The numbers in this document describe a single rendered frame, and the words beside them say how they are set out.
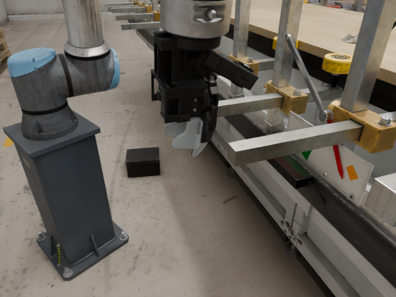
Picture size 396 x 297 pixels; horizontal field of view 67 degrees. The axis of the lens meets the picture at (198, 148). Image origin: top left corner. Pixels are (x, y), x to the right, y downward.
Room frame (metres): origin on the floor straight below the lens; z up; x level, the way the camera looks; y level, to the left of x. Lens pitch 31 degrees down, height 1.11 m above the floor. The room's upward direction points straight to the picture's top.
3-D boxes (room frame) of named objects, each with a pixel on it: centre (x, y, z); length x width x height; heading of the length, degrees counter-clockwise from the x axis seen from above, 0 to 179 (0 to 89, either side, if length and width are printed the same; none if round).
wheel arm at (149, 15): (2.15, 0.32, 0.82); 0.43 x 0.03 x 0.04; 110
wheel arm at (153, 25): (1.91, 0.23, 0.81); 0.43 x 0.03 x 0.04; 110
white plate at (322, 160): (0.57, -0.27, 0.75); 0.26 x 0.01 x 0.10; 20
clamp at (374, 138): (0.53, -0.32, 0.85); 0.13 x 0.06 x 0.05; 20
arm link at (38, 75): (0.99, 0.53, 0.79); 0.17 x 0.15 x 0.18; 121
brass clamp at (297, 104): (0.77, -0.23, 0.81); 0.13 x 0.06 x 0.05; 20
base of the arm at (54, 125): (0.99, 0.54, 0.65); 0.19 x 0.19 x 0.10
